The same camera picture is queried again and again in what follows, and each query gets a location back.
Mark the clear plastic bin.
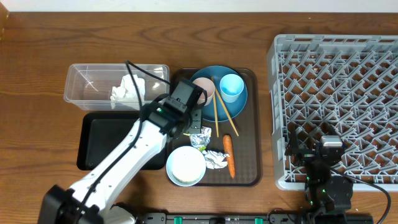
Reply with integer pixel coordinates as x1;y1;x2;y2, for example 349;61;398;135
63;63;170;111

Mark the pink cup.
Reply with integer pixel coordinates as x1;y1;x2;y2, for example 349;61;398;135
193;77;215;106

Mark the brown serving tray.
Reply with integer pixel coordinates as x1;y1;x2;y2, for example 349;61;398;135
171;68;262;187

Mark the grey dishwasher rack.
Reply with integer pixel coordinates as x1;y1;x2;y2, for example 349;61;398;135
267;34;397;192

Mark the green foil snack wrapper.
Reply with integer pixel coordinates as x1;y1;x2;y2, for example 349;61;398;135
184;126;211;151

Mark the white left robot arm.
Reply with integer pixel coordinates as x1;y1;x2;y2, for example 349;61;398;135
38;101;202;223

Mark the wooden chopstick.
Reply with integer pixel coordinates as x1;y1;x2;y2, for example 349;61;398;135
216;90;239;137
211;77;219;138

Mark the orange carrot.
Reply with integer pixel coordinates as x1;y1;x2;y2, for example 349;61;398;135
223;135;236;178

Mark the light blue cup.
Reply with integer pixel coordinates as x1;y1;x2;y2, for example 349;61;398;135
220;74;244;103

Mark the crumpled white paper napkin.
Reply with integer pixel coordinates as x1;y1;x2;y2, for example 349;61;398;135
110;74;139;110

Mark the black plastic bin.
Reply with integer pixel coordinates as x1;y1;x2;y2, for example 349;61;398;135
76;111;169;171

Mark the dark blue plate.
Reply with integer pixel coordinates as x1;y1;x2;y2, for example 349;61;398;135
190;65;248;118

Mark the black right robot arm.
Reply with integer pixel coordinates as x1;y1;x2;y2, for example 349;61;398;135
285;126;353;223

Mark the light blue bowl of rice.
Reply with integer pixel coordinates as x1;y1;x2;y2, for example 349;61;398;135
166;146;206;187

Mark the white paper ball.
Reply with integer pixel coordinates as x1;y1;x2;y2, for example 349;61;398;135
202;150;229;169

